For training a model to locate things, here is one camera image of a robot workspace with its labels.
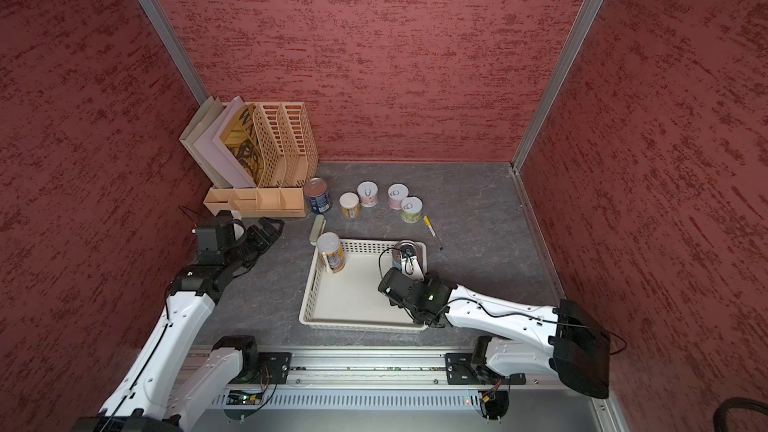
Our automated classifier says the light blue corn can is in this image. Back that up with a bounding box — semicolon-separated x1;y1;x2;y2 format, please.
391;240;423;281

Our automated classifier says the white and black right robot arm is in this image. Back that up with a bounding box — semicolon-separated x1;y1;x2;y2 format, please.
378;268;611;399

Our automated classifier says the pink can right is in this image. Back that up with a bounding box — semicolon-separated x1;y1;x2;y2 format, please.
387;183;409;210

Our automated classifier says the peach plastic desk organizer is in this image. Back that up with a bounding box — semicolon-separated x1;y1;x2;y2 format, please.
204;101;318;218

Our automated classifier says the yellow can with white lid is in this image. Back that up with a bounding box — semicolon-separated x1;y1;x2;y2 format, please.
316;232;346;273

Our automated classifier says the pink can left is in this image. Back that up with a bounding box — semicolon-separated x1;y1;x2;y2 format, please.
357;181;379;208

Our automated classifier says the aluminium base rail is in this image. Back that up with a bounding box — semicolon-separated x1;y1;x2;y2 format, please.
101;346;631;432

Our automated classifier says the pink file folder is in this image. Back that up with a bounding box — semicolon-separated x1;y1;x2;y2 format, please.
201;96;255;189

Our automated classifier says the left aluminium corner post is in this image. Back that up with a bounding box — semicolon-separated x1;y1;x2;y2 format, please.
138;0;209;104

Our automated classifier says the right aluminium corner post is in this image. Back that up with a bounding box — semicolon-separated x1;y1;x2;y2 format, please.
511;0;604;176

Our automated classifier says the pink can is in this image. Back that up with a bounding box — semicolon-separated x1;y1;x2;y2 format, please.
387;183;409;210
357;181;379;208

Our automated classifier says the small yellow white-lid can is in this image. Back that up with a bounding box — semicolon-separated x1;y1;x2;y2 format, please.
339;192;361;219

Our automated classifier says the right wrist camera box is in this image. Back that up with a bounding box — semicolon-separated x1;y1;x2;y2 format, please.
377;267;415;307

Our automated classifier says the dark blue silver-top can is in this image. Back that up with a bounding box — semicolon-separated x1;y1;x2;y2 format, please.
303;177;332;214

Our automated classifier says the aluminium corner post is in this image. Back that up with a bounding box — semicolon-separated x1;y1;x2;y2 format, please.
511;0;604;176
138;0;209;104

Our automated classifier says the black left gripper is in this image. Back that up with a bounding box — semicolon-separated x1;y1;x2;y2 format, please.
224;217;285;271

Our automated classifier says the white perforated plastic basket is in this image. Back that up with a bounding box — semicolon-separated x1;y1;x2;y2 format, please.
299;238;426;334

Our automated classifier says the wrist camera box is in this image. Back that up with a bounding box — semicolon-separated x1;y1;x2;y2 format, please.
193;216;240;253
377;267;415;307

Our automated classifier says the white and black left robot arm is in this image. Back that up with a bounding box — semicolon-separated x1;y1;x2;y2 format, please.
73;215;284;431

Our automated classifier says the beige file folder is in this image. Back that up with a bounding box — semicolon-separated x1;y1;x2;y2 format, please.
179;96;232;189

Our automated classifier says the yellow black patterned magazine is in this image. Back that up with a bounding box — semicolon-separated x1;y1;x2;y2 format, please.
218;105;265;187

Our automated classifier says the yellow white pen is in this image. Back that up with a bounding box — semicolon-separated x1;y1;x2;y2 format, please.
423;215;444;251

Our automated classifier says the black cable at corner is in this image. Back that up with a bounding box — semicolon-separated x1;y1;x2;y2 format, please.
712;396;768;432

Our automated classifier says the green label white-top can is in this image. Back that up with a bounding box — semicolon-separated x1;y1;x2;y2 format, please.
400;196;423;224

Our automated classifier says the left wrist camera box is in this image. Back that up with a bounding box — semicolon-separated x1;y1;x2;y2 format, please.
193;216;240;253

